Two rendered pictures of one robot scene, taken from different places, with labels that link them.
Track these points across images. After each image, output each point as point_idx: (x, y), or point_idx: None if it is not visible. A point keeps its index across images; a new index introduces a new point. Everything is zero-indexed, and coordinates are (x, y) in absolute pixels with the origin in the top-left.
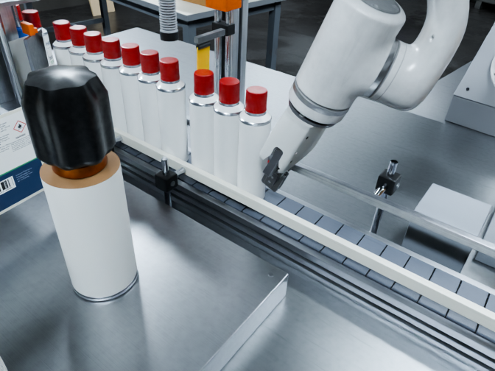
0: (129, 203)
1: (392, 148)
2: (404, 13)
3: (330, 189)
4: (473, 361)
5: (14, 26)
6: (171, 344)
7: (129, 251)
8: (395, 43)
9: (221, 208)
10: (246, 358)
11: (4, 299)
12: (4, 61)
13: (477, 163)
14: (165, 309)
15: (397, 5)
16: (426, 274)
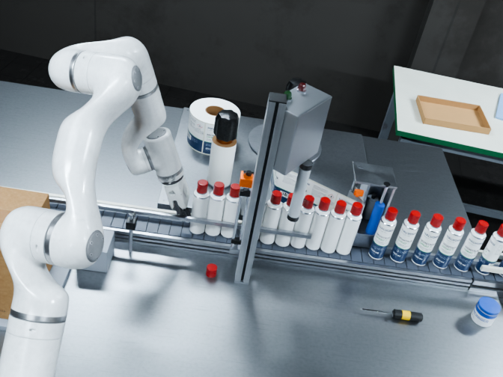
0: (243, 207)
1: (137, 338)
2: (144, 139)
3: (165, 276)
4: None
5: (365, 191)
6: None
7: (209, 170)
8: (144, 146)
9: None
10: (158, 191)
11: (239, 167)
12: None
13: (66, 350)
14: (189, 179)
15: (148, 138)
16: (102, 220)
